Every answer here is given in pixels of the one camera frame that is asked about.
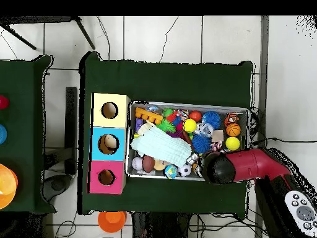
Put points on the mint green cloth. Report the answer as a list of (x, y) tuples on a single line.
[(161, 146)]

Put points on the wooden three-hole box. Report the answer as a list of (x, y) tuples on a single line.
[(121, 153)]

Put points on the shallow clear mesh bin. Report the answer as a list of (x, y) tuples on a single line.
[(215, 107)]

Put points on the smooth yellow ball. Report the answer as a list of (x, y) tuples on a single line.
[(190, 125)]

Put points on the brown football toy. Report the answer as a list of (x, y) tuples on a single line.
[(148, 163)]

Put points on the white baseball toy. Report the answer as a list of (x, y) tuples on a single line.
[(137, 163)]

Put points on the orange red ball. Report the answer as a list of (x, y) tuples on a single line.
[(195, 116)]

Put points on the globe print ball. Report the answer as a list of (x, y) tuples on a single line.
[(171, 171)]

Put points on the blue spiky ball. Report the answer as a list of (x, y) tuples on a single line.
[(201, 143), (211, 119)]

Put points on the dark green table cloth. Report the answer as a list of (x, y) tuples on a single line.
[(161, 81), (22, 81)]

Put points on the orange basketball toy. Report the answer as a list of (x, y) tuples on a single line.
[(233, 129)]

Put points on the yellow tennis ball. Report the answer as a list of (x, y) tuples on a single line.
[(232, 143)]

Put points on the black upright stand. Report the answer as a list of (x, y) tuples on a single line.
[(71, 124)]

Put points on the black tripod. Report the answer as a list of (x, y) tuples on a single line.
[(84, 33)]

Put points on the blue plastic cup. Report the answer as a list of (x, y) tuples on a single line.
[(2, 133)]

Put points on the red plastic cup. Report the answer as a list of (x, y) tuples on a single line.
[(3, 102)]

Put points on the large orange plastic cup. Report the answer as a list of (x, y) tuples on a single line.
[(7, 186)]

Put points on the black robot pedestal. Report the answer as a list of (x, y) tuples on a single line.
[(158, 228)]

